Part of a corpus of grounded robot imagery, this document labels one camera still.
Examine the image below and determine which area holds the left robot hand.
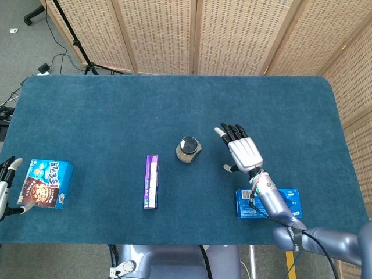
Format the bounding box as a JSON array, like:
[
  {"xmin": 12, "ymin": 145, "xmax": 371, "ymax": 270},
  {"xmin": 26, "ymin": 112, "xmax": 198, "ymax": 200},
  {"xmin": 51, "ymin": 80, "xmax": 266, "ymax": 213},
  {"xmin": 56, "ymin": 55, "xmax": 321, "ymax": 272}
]
[{"xmin": 0, "ymin": 156, "xmax": 35, "ymax": 222}]

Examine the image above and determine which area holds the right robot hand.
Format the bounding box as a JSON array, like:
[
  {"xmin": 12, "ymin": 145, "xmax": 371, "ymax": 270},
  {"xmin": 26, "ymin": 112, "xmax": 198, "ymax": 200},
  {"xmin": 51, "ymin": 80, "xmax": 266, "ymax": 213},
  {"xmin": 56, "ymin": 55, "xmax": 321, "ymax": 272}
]
[{"xmin": 214, "ymin": 123, "xmax": 264, "ymax": 175}]

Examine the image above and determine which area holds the small black-lidded seed jar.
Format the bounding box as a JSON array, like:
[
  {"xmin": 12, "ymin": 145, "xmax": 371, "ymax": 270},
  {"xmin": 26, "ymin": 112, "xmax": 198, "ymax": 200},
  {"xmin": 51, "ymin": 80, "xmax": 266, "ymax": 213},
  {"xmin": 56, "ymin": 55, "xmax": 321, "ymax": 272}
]
[{"xmin": 175, "ymin": 135, "xmax": 202, "ymax": 164}]

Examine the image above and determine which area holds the blue chocolate chip cookie box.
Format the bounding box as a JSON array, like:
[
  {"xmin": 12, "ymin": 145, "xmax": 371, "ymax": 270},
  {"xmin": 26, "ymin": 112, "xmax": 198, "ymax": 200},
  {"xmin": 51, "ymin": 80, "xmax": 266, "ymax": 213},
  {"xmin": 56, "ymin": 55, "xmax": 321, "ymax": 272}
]
[{"xmin": 17, "ymin": 158, "xmax": 74, "ymax": 209}]

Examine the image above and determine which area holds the blue Oreo cookie box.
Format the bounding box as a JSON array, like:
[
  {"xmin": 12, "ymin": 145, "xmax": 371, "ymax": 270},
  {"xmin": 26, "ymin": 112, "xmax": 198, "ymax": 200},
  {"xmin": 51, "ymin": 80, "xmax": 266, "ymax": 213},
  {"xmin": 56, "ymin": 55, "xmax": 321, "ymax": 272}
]
[{"xmin": 235, "ymin": 188, "xmax": 304, "ymax": 219}]

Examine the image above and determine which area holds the blue table mat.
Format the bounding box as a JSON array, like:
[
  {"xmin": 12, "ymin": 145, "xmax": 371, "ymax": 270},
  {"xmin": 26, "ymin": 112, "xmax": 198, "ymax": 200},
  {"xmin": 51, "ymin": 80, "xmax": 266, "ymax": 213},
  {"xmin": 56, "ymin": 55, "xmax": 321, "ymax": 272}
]
[{"xmin": 0, "ymin": 74, "xmax": 372, "ymax": 246}]

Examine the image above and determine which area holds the purple rectangular carton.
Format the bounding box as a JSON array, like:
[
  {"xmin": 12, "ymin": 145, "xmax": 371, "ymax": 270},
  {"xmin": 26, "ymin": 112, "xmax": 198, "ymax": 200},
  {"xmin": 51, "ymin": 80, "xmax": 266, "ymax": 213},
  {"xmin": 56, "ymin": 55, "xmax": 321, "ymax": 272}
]
[{"xmin": 142, "ymin": 154, "xmax": 159, "ymax": 210}]

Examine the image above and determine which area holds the grey-blue robot torso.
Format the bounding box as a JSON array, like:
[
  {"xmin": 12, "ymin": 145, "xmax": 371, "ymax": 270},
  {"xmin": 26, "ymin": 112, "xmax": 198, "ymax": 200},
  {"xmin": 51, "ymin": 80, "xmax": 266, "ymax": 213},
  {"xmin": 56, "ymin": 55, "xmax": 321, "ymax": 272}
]
[{"xmin": 109, "ymin": 244, "xmax": 242, "ymax": 279}]

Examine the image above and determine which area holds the wooden woven folding screen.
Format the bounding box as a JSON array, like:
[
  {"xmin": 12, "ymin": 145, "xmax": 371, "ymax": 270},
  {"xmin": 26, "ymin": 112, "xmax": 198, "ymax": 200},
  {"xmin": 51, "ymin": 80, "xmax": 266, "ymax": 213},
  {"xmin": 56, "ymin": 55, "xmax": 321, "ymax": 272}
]
[{"xmin": 39, "ymin": 0, "xmax": 372, "ymax": 279}]

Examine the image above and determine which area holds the black tripod stand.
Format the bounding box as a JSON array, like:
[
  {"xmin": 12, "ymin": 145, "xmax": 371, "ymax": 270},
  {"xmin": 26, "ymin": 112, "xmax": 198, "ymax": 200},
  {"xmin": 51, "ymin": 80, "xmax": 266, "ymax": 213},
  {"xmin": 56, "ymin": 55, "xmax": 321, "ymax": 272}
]
[{"xmin": 52, "ymin": 0, "xmax": 124, "ymax": 76}]

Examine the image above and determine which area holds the black office chair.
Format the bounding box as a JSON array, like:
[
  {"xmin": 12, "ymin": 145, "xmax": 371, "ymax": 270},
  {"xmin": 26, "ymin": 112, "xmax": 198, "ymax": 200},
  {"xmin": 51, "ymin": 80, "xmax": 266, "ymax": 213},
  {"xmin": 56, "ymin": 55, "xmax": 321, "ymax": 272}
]
[{"xmin": 23, "ymin": 5, "xmax": 46, "ymax": 26}]

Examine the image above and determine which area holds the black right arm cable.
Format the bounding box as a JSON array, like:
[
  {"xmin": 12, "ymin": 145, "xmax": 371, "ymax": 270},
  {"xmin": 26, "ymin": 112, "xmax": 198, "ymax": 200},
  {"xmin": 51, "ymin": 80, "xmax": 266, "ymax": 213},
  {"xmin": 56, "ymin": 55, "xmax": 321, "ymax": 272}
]
[{"xmin": 249, "ymin": 197, "xmax": 341, "ymax": 279}]

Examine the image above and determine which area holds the black floor cable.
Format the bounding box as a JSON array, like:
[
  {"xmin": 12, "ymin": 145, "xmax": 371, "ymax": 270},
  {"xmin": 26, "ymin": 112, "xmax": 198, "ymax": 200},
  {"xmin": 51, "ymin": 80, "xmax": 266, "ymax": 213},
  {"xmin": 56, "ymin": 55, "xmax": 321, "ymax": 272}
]
[{"xmin": 45, "ymin": 0, "xmax": 85, "ymax": 73}]

